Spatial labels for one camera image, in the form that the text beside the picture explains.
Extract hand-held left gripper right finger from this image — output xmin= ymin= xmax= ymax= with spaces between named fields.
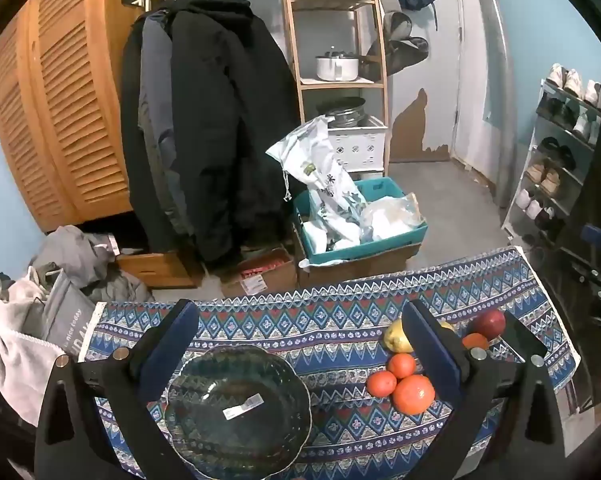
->
xmin=402 ymin=299 xmax=567 ymax=480

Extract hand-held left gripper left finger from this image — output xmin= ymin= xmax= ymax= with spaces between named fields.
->
xmin=33 ymin=299 xmax=200 ymax=480

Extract yellow pear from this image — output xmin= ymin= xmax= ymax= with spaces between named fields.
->
xmin=383 ymin=319 xmax=415 ymax=354

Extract large orange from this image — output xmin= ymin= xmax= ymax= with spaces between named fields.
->
xmin=392 ymin=374 xmax=437 ymax=416

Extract dark glass bowl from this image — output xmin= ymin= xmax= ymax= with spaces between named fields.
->
xmin=163 ymin=344 xmax=312 ymax=478

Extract red apple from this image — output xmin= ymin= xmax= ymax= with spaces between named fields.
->
xmin=473 ymin=309 xmax=507 ymax=338

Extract small tangerine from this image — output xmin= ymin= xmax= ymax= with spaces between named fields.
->
xmin=461 ymin=332 xmax=490 ymax=352
xmin=366 ymin=371 xmax=398 ymax=398
xmin=387 ymin=353 xmax=418 ymax=380

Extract group of shoes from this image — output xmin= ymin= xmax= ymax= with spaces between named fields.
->
xmin=511 ymin=62 xmax=601 ymax=233

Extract metal shoe rack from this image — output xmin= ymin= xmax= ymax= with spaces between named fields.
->
xmin=501 ymin=77 xmax=601 ymax=248

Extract blue patterned tablecloth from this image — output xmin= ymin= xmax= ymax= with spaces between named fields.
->
xmin=78 ymin=246 xmax=581 ymax=480

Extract large cardboard box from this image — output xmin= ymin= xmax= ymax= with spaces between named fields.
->
xmin=293 ymin=220 xmax=424 ymax=288

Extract grey tote bag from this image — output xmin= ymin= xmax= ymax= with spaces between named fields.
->
xmin=28 ymin=267 xmax=98 ymax=361

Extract teal plastic crate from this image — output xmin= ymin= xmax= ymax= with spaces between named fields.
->
xmin=293 ymin=177 xmax=429 ymax=266

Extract cardboard box with red packets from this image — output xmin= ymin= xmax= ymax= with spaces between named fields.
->
xmin=219 ymin=247 xmax=297 ymax=298

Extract grey clothes pile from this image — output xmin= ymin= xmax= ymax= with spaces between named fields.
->
xmin=30 ymin=225 xmax=154 ymax=303

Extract clear plastic bag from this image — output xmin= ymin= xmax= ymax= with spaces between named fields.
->
xmin=363 ymin=192 xmax=426 ymax=241

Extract white fleece towel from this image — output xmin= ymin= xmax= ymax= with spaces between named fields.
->
xmin=0 ymin=270 xmax=64 ymax=426

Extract white door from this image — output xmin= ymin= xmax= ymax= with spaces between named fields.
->
xmin=451 ymin=0 xmax=511 ymax=208

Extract dark cloth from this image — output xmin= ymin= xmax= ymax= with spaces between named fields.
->
xmin=0 ymin=360 xmax=41 ymax=480

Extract black coat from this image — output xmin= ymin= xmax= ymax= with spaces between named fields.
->
xmin=120 ymin=0 xmax=301 ymax=266

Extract white floral bag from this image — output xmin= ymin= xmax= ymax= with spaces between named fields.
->
xmin=265 ymin=115 xmax=369 ymax=253

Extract white lattice basket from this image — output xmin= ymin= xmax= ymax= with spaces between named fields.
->
xmin=325 ymin=116 xmax=389 ymax=171

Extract grey jacket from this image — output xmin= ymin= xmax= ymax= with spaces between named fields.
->
xmin=138 ymin=10 xmax=191 ymax=236

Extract stacked metal pans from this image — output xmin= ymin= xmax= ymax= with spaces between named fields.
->
xmin=317 ymin=97 xmax=369 ymax=128

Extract wooden louvered wardrobe door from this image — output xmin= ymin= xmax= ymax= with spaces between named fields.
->
xmin=0 ymin=0 xmax=146 ymax=233

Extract grey hanging bag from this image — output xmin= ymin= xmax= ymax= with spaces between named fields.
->
xmin=368 ymin=10 xmax=430 ymax=78

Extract wooden shelf unit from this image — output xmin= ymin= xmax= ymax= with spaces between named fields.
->
xmin=280 ymin=0 xmax=391 ymax=171

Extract white pot with lid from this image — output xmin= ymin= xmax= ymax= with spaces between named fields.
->
xmin=315 ymin=47 xmax=381 ymax=82

